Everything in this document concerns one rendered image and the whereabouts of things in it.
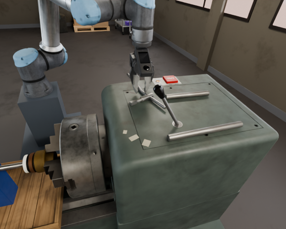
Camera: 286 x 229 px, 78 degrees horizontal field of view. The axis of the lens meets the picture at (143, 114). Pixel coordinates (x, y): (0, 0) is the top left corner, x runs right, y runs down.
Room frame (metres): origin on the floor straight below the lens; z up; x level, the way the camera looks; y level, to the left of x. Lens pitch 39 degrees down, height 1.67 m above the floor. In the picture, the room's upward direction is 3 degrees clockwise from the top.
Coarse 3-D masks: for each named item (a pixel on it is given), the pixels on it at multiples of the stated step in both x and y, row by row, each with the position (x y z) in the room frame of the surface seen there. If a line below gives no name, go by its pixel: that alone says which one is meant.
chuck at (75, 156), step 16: (64, 128) 0.44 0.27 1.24; (80, 128) 0.44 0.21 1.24; (64, 144) 0.38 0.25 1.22; (80, 144) 0.38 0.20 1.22; (64, 160) 0.34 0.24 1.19; (80, 160) 0.34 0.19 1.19; (64, 176) 0.30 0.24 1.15; (80, 176) 0.31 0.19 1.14; (80, 192) 0.30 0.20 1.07; (96, 192) 0.32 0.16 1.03
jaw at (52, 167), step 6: (48, 162) 0.38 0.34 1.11; (54, 162) 0.38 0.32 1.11; (60, 162) 0.38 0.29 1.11; (48, 168) 0.36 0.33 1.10; (54, 168) 0.35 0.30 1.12; (60, 168) 0.36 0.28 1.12; (54, 174) 0.33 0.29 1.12; (60, 174) 0.33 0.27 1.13; (54, 180) 0.30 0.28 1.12; (60, 180) 0.31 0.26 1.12; (72, 180) 0.31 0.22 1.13; (54, 186) 0.30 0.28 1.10; (60, 186) 0.30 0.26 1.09; (66, 186) 0.30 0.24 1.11; (72, 186) 0.30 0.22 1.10
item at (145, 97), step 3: (150, 93) 0.63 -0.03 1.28; (144, 96) 0.60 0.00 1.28; (147, 96) 0.61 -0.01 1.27; (153, 96) 0.63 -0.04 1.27; (138, 99) 0.59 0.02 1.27; (141, 99) 0.59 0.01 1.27; (144, 99) 0.60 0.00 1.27; (147, 99) 0.60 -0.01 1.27; (129, 102) 0.57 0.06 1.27; (132, 102) 0.56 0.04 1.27; (135, 102) 0.57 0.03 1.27; (138, 102) 0.58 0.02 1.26; (132, 105) 0.56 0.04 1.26
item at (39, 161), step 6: (42, 150) 0.43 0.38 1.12; (30, 156) 0.40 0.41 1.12; (36, 156) 0.40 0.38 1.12; (42, 156) 0.40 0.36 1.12; (48, 156) 0.41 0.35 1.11; (54, 156) 0.44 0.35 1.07; (30, 162) 0.38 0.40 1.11; (36, 162) 0.38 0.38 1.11; (42, 162) 0.38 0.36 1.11; (30, 168) 0.36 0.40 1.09; (36, 168) 0.37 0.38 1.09; (42, 168) 0.37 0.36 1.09
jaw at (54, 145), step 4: (56, 124) 0.50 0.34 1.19; (60, 124) 0.50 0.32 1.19; (56, 128) 0.49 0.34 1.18; (56, 132) 0.48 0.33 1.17; (52, 136) 0.47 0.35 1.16; (56, 136) 0.47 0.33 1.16; (52, 140) 0.46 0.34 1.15; (56, 140) 0.46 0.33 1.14; (48, 144) 0.44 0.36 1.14; (52, 144) 0.45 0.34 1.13; (56, 144) 0.45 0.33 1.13; (48, 148) 0.43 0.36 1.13; (52, 148) 0.44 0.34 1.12; (56, 148) 0.44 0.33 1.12
